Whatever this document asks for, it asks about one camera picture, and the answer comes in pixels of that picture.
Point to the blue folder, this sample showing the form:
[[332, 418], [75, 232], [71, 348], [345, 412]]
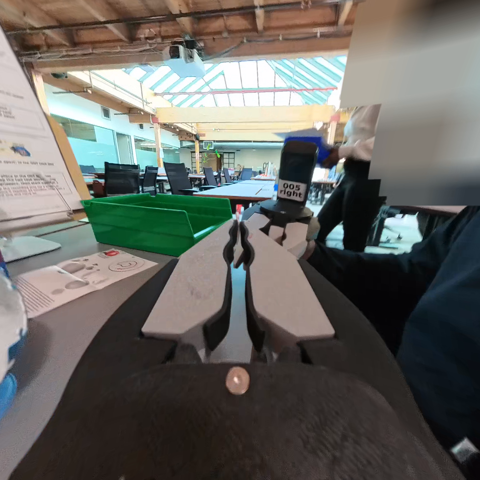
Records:
[[324, 148]]

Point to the green plastic bin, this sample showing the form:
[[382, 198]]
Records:
[[150, 225]]

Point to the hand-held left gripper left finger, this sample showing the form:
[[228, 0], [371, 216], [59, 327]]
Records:
[[187, 292]]

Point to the white display stand base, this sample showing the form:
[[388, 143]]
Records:
[[30, 247]]

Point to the person's dark clothing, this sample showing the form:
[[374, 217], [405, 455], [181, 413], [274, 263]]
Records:
[[442, 300]]

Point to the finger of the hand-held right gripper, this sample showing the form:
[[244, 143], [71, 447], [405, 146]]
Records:
[[258, 222], [294, 236]]

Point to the clear badge holder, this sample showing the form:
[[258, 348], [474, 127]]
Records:
[[465, 452]]

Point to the person's right forearm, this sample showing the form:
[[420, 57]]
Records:
[[367, 277]]

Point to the ceiling projector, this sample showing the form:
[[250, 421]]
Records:
[[183, 58]]

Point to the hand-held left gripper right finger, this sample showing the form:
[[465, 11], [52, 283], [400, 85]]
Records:
[[288, 296]]

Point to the person's right hand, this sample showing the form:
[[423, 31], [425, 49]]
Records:
[[313, 230]]

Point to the white background table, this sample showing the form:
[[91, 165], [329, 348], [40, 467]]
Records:
[[240, 189]]

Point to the white printed leaflet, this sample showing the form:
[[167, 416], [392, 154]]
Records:
[[75, 277]]

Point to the black office chair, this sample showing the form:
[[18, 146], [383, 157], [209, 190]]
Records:
[[176, 176], [122, 178]]

